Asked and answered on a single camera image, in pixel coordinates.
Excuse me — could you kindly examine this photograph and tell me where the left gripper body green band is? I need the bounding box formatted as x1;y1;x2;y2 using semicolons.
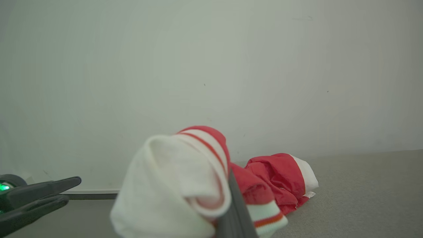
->
0;174;28;214

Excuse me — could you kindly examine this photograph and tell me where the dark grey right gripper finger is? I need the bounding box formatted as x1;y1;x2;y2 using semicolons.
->
216;170;259;238

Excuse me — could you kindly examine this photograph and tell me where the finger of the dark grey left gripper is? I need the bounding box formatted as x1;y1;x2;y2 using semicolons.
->
6;176;82;207
0;194;70;237

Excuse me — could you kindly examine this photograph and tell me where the red and white jacket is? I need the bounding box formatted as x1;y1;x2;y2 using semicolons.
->
110;125;319;238

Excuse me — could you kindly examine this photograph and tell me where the white baseboard strip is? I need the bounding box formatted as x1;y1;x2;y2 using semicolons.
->
60;189;121;201

